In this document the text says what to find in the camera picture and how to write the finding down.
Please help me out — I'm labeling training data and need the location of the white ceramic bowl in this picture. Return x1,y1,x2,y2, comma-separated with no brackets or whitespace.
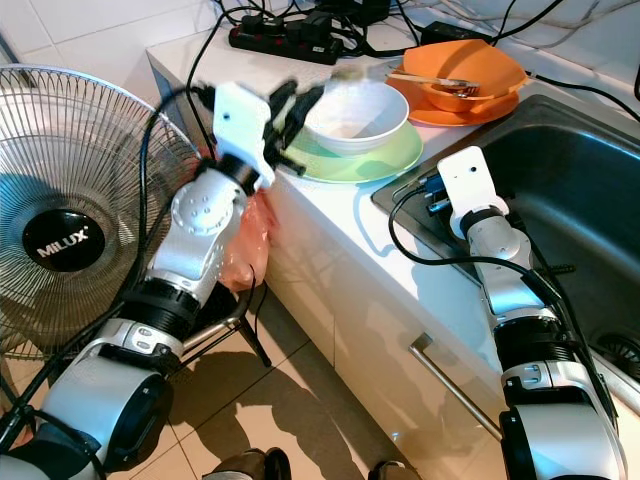
300,78,409,157

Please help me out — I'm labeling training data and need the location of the orange bowl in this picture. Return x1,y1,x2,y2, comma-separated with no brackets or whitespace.
400,38,528,113

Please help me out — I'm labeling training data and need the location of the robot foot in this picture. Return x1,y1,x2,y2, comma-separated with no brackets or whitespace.
210,448,291,480
370,460,421,480

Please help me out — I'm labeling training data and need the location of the large black power adapter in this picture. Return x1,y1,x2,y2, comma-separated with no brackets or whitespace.
315,0,391,26

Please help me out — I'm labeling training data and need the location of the black power strip cord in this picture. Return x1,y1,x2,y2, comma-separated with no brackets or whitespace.
185,8,233,136

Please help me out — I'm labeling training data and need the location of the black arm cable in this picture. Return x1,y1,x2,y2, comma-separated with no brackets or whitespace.
386,180,576,321
0,85,221,451

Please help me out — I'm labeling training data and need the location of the orange plate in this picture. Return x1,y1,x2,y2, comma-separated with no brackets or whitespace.
390,75,526,127

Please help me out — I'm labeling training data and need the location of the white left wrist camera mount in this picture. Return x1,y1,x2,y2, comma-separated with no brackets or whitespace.
212,82,276,166

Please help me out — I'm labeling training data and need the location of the black cable behind sink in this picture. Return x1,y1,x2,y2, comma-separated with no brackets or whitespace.
530,72,640,126

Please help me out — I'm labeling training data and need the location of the metal grille standing fan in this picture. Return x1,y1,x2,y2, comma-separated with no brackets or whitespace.
0,65,203,401

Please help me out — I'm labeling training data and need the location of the black power strip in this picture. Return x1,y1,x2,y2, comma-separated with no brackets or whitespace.
228,15,346,66

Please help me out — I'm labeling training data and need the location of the small black power adapter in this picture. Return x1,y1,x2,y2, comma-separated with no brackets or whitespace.
420,20,496,46

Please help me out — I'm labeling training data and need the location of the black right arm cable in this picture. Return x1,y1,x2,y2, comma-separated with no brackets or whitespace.
386,180,576,321

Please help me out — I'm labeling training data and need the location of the red plastic bag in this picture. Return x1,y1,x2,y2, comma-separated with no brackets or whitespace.
220,190,276,291

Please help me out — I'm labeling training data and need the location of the light green plate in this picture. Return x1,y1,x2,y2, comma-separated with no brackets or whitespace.
280,122,424,184

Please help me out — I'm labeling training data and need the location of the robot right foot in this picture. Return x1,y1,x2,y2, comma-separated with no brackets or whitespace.
370,460,421,480

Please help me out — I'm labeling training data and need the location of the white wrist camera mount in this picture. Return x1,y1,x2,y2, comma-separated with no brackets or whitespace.
438,146,511,219
212,82,276,166

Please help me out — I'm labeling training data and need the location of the white kitchen cabinet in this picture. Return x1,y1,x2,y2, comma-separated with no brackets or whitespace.
255,180,511,480

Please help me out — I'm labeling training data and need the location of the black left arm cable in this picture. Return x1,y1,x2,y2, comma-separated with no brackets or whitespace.
0,85,221,451

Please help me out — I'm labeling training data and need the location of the metal drawer handle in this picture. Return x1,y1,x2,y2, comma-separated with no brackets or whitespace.
410,333,506,441

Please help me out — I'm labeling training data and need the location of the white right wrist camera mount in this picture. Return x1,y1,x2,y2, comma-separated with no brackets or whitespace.
438,146,511,219

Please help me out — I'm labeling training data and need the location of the stainless steel sink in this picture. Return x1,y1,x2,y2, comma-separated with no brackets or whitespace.
370,90,640,416

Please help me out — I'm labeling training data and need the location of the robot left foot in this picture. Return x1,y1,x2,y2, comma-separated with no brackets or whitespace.
210,448,291,480

